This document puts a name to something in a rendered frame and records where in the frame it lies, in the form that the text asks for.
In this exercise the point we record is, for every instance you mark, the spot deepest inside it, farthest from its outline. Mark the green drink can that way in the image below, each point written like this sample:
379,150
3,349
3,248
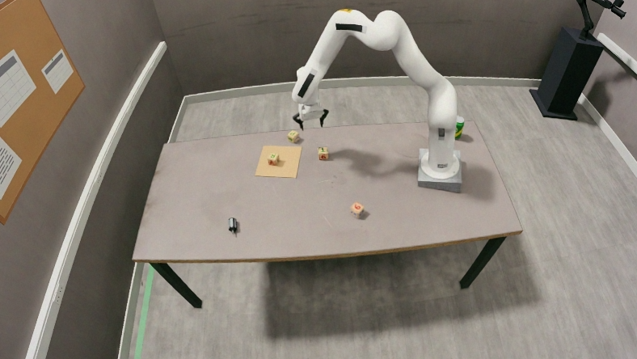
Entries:
459,127

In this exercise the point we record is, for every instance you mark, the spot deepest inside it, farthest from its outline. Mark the tan flat mat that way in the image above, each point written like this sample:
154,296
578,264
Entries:
287,166

